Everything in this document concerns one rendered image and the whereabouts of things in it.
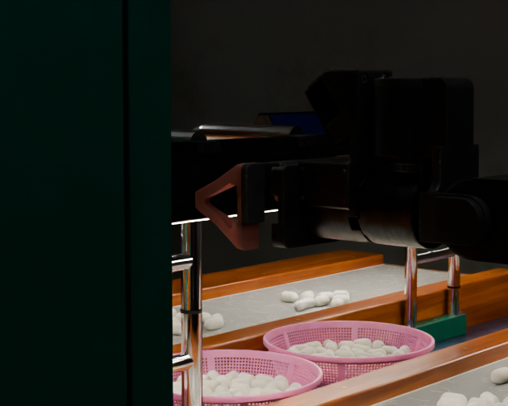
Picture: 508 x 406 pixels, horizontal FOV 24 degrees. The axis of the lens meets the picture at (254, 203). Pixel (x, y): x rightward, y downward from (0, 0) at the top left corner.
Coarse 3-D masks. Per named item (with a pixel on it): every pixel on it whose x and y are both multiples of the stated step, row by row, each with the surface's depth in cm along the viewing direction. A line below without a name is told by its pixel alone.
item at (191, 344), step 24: (192, 144) 113; (216, 144) 114; (312, 144) 126; (192, 240) 137; (192, 264) 137; (192, 288) 137; (192, 312) 137; (192, 336) 138; (192, 360) 138; (192, 384) 138
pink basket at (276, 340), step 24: (264, 336) 184; (288, 336) 192; (312, 336) 194; (360, 336) 195; (384, 336) 193; (408, 336) 190; (312, 360) 171; (336, 360) 170; (360, 360) 170; (384, 360) 170
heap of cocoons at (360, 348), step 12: (300, 348) 190; (312, 348) 187; (324, 348) 187; (336, 348) 189; (348, 348) 189; (360, 348) 189; (372, 348) 193; (384, 348) 188; (396, 348) 188; (408, 348) 188; (336, 372) 174
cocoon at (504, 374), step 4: (500, 368) 167; (504, 368) 167; (492, 372) 167; (496, 372) 166; (500, 372) 166; (504, 372) 166; (492, 376) 166; (496, 376) 166; (500, 376) 166; (504, 376) 166; (492, 380) 167; (496, 380) 166; (500, 380) 166; (504, 380) 166
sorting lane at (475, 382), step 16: (480, 368) 176; (496, 368) 176; (432, 384) 166; (448, 384) 167; (464, 384) 167; (480, 384) 167; (496, 384) 167; (384, 400) 158; (400, 400) 158; (416, 400) 158; (432, 400) 158
